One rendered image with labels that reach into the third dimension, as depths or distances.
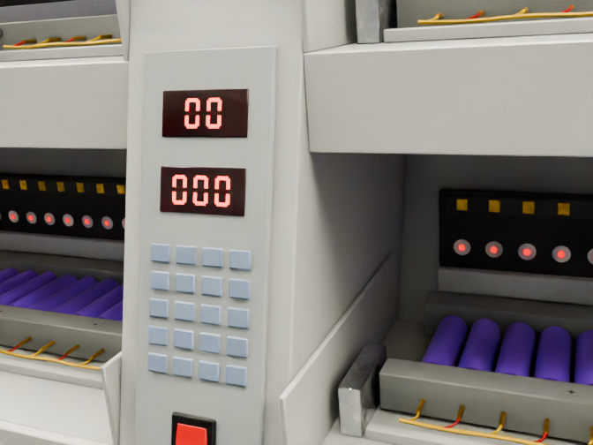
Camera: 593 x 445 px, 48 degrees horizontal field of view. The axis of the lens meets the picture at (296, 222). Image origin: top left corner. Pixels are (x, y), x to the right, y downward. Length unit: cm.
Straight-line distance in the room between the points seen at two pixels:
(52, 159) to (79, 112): 28
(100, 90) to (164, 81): 5
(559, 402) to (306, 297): 13
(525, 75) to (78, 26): 29
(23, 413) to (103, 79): 20
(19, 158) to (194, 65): 37
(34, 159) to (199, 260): 37
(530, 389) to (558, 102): 15
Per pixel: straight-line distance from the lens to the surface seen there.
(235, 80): 32
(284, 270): 31
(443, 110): 29
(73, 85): 38
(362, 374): 36
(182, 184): 32
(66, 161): 64
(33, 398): 45
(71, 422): 41
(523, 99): 29
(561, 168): 48
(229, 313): 32
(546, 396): 36
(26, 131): 41
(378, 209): 43
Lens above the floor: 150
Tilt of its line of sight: 3 degrees down
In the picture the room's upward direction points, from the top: 2 degrees clockwise
